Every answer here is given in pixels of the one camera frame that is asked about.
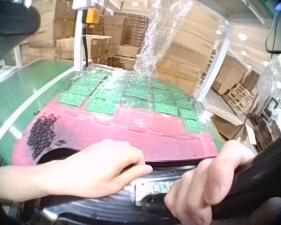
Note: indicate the person's left fingers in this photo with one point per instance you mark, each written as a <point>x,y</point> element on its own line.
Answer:
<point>131,161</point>

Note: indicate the person's left hand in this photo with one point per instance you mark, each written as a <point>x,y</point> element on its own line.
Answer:
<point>91,171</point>

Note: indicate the orange control box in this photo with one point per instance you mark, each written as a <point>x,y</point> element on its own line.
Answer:
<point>91,15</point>

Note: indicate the pink work mat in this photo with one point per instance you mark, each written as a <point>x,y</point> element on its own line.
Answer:
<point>121,138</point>

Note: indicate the black assembly fixture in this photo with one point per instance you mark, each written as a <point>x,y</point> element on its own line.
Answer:
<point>103,208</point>

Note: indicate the small green circuit board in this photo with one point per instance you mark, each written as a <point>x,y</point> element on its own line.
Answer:
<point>152,189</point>

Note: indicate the black electric screwdriver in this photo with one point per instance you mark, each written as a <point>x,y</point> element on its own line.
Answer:
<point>260,178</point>

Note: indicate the pile of black screws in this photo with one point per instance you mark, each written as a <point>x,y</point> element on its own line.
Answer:
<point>41,136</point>

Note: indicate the green conveyor belt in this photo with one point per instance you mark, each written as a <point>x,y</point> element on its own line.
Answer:
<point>25,93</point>

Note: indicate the stacks of cardboard boxes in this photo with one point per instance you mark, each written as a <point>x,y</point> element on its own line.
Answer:
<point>121,35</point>

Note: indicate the black rounded object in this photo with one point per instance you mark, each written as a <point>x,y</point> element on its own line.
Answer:
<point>12,21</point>

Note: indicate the pallets of cardboard boxes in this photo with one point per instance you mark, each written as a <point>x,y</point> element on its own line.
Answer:
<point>236,84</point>

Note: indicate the white slanted frame post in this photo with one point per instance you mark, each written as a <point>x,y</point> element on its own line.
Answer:
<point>215,63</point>

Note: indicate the trays of green circuit boards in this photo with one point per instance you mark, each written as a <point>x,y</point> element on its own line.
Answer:
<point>133,96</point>

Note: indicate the person's right hand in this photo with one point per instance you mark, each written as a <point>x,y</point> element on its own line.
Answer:
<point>196,187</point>

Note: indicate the crumpled clear plastic bag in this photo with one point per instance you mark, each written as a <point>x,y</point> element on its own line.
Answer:
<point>275,79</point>

